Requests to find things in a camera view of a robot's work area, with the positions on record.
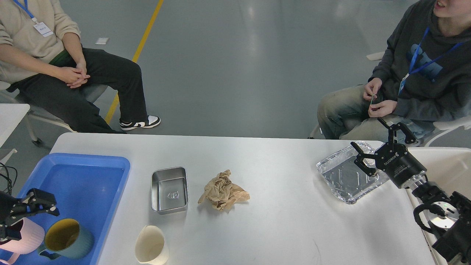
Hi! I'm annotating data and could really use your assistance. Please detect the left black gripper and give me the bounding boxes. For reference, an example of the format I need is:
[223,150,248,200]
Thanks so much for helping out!
[0,188,60,244]

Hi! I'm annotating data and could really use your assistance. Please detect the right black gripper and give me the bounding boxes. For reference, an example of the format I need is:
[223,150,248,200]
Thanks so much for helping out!
[350,118,427,188]

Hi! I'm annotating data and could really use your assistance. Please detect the dark teal mug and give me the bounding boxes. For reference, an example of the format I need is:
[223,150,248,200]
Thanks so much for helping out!
[37,218,94,260]

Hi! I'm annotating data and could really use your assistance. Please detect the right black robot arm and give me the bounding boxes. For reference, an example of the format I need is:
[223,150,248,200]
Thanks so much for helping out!
[351,118,471,265]

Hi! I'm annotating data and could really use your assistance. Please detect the pink ribbed mug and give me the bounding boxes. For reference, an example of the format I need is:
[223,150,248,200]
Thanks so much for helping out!
[0,218,45,265]

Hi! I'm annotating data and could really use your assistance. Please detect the aluminium foil tray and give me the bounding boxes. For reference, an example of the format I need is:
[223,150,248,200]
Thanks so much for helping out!
[316,144,390,205]

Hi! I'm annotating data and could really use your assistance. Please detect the white chair of right person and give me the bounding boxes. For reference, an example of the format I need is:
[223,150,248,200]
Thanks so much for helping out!
[366,52,471,147]

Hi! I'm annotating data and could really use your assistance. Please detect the blue plastic tray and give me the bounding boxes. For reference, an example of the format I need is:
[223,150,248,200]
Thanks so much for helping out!
[15,153,131,265]

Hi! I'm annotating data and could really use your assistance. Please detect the person in grey hoodie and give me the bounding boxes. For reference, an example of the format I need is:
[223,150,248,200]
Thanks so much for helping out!
[317,0,471,142]

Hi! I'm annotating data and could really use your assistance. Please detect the white side table left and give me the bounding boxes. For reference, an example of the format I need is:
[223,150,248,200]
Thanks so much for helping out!
[0,103,30,146]

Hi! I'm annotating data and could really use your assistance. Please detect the grey office chair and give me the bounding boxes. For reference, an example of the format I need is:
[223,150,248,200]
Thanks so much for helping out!
[1,82,108,146]

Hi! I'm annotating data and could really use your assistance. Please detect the cream paper cup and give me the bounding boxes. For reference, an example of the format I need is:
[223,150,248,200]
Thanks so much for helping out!
[135,225,169,265]

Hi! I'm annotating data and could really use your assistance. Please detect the small steel rectangular tin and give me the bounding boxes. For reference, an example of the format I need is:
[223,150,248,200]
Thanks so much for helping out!
[151,167,190,215]

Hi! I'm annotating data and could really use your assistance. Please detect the person in beige shirt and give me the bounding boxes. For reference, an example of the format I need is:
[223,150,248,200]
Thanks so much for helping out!
[0,0,160,134]

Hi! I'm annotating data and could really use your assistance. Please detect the crumpled brown paper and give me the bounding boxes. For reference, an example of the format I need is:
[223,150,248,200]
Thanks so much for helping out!
[198,169,251,212]

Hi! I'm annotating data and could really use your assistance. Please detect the black cables at left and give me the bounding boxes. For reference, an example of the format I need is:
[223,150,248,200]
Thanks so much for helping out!
[0,162,18,195]

